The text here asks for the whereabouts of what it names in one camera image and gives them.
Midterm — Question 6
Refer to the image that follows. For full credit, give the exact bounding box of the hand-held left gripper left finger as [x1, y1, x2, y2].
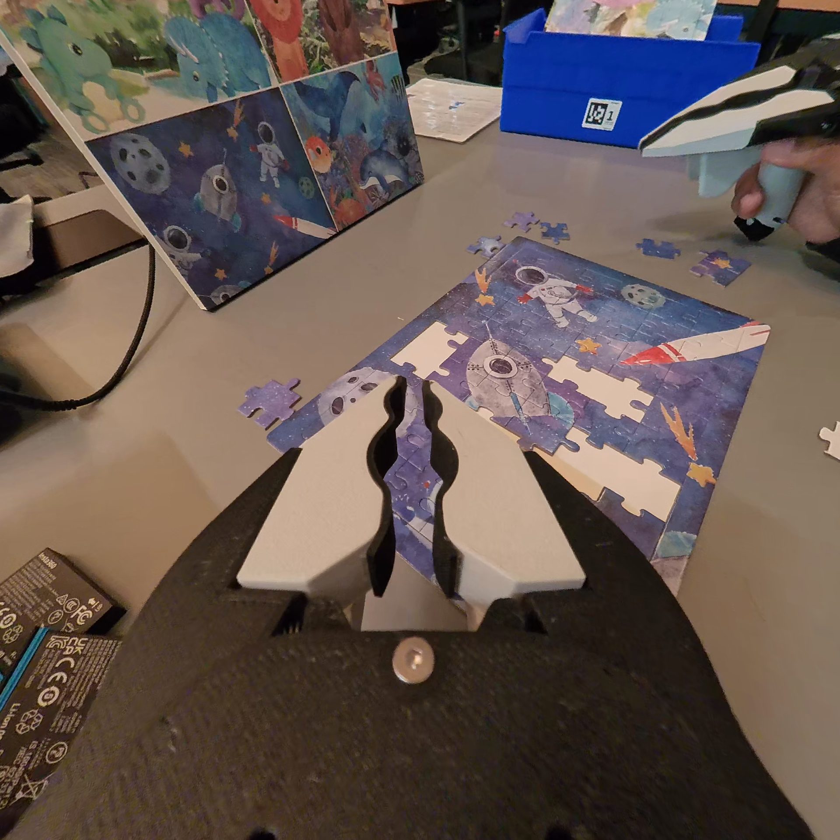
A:
[236, 377, 408, 601]

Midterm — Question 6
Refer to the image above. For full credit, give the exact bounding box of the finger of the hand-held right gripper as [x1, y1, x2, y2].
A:
[692, 64, 799, 111]
[640, 84, 839, 158]

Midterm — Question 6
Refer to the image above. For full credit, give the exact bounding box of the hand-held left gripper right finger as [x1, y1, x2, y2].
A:
[423, 381, 586, 609]

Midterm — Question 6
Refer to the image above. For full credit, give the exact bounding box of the space jigsaw puzzle board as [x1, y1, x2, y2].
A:
[268, 236, 772, 595]

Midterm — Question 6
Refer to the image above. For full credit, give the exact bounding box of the person's right hand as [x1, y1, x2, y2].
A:
[730, 140, 840, 244]

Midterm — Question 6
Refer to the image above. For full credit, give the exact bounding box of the group of loose puzzle pieces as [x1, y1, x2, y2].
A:
[238, 210, 753, 432]

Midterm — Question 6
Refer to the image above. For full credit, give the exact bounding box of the pastel illustrated puzzle board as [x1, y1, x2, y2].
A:
[545, 0, 718, 42]

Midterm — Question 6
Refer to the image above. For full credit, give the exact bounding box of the blue plastic bin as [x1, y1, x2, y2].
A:
[500, 8, 762, 148]

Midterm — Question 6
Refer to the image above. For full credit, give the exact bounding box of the laminated instruction sheet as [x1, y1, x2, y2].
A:
[407, 77, 504, 144]

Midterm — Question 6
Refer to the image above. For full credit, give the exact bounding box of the black printed battery box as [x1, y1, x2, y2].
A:
[0, 626, 123, 812]
[0, 548, 127, 685]

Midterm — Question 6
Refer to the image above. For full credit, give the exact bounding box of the illustrated puzzle box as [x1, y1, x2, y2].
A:
[0, 0, 426, 313]

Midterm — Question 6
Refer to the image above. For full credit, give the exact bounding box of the grey cloth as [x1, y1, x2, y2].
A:
[0, 202, 35, 280]

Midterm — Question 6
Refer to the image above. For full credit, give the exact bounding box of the black braided cable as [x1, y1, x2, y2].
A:
[0, 241, 158, 412]

